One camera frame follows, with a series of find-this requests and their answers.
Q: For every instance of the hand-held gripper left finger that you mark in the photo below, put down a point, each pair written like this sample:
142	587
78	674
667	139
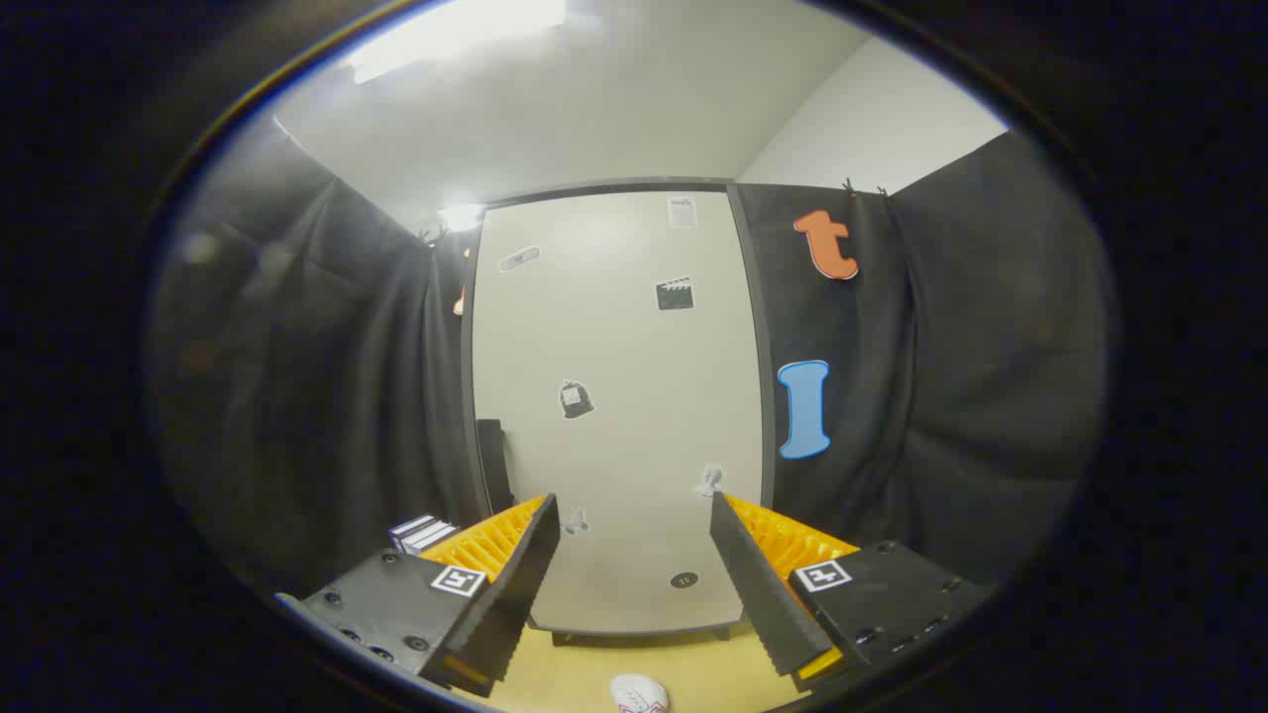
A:
525	584

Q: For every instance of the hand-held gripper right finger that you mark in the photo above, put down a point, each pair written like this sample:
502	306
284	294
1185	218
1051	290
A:
758	584

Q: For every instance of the grey shoe cabinet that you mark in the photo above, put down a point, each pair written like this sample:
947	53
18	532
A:
614	185

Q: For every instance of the white striped shoe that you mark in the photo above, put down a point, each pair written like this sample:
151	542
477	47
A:
639	691

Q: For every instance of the black backdrop cloth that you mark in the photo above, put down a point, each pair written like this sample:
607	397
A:
991	347

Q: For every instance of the blue white spine book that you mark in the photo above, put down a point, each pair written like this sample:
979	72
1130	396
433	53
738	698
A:
408	528

